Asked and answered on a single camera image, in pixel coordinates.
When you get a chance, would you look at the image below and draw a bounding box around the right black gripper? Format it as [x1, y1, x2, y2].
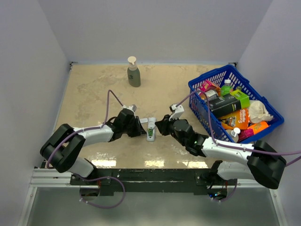
[155, 114, 187, 147]

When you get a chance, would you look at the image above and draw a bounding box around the white battery cover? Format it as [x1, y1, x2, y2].
[140, 118, 148, 124]

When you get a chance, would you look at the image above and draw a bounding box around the white remote control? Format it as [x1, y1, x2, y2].
[146, 117, 156, 142]

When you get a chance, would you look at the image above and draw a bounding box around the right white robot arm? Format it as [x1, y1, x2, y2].
[155, 115, 286, 189]

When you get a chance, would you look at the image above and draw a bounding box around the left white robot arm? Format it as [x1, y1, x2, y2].
[40, 108, 147, 185]

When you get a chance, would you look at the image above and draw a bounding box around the brown label can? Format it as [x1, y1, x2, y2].
[200, 89, 219, 102]

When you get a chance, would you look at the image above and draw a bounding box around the grey soap dispenser bottle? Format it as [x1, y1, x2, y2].
[127, 56, 141, 87]

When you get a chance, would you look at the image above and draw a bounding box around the pink snack box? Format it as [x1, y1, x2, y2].
[197, 80, 221, 95]

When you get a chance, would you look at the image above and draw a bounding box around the blue plastic basket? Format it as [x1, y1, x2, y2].
[188, 65, 284, 144]

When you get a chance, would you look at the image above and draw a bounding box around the white cap bottle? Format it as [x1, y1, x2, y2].
[226, 127, 241, 143]

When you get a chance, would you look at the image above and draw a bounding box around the green drink bottle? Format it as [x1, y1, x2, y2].
[221, 79, 233, 96]

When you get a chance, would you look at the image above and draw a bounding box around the orange razor package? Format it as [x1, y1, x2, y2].
[219, 108, 249, 130]

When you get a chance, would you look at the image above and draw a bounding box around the black and green box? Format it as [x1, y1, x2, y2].
[209, 90, 250, 118]

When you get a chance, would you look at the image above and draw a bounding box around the orange snack bag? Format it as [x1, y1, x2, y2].
[238, 121, 269, 142]

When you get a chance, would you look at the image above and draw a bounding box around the crumpled beige cloth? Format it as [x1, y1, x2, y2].
[248, 100, 274, 124]

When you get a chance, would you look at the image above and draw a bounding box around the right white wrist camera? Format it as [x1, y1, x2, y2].
[169, 104, 184, 121]

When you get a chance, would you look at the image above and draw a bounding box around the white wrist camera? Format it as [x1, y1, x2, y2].
[122, 104, 137, 113]
[169, 104, 184, 121]

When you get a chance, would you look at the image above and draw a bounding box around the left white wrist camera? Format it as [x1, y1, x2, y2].
[122, 104, 137, 113]

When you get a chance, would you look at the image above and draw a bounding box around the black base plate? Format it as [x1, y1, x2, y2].
[70, 169, 236, 196]

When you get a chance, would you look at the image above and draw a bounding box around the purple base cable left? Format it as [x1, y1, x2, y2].
[79, 176, 127, 209]

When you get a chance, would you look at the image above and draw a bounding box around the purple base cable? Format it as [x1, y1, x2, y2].
[79, 176, 127, 209]
[210, 181, 238, 203]

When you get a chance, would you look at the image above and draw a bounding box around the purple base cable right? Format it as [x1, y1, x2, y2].
[210, 181, 238, 203]

